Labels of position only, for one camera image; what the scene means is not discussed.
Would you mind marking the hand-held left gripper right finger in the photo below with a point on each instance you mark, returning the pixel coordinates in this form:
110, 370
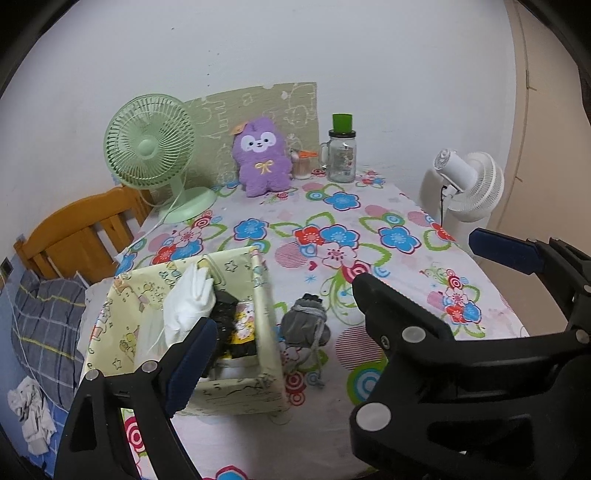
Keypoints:
374, 295

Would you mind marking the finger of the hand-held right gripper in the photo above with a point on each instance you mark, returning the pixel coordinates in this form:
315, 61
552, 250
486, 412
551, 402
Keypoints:
503, 251

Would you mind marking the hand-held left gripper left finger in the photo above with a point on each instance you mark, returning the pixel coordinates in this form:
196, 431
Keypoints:
191, 364

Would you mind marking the yellow cartoon storage box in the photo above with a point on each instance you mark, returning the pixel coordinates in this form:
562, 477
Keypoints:
240, 392

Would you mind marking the white cloth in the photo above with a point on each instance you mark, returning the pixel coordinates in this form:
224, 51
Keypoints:
189, 300
32, 410

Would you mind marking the black cloth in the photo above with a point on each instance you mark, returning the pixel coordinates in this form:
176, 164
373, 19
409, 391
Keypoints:
226, 307

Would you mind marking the yellow cartoon pouch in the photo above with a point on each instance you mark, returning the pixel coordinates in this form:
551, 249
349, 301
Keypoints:
244, 323

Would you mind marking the white standing fan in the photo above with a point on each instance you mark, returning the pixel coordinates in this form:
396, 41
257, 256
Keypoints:
480, 184

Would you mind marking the floral tablecloth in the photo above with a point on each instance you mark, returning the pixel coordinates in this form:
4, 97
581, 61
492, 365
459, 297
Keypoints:
406, 203

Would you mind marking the glass jar with green lid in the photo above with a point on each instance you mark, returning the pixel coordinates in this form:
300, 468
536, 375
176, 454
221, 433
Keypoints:
341, 161

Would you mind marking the beige wooden door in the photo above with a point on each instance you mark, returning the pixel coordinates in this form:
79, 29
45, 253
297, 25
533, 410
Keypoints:
545, 115

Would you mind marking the cotton swab container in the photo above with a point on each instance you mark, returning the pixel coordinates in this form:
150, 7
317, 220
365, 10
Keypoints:
302, 168

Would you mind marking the grey plaid pillow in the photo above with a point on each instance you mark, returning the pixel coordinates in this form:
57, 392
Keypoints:
46, 314

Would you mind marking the crumpled white cloth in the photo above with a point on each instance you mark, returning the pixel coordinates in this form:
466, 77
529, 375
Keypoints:
32, 410

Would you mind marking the purple plush toy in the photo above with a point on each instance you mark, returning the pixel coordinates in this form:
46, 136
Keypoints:
263, 170

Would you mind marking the blue bed sheet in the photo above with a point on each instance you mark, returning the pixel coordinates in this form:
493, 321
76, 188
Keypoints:
9, 350

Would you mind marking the wooden bed headboard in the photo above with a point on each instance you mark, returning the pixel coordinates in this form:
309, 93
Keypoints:
69, 221

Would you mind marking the green patterned board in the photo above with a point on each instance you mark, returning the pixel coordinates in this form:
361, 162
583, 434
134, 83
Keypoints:
277, 106

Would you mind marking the green desk fan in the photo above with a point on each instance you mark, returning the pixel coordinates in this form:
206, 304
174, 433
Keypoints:
147, 147

